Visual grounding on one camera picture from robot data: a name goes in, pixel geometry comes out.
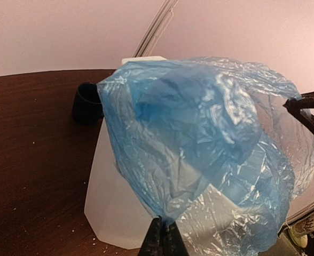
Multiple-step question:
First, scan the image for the white faceted trash bin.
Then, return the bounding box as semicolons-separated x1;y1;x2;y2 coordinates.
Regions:
83;55;168;251

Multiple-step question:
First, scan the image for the dark blue enamel mug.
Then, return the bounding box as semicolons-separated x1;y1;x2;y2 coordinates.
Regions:
72;82;104;125

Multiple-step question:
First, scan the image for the right aluminium corner post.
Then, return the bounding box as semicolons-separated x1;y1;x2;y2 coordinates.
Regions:
133;0;178;58

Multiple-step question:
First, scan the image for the white sneaker on floor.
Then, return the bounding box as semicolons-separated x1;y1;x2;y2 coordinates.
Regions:
288;213;314;248

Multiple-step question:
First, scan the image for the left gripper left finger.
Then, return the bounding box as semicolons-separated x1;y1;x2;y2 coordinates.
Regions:
138;217;163;256

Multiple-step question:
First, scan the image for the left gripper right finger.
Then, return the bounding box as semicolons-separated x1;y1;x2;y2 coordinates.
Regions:
162;222;189;256

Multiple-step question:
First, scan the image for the blue plastic trash bag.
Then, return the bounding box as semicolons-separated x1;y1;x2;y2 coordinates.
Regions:
97;57;314;255

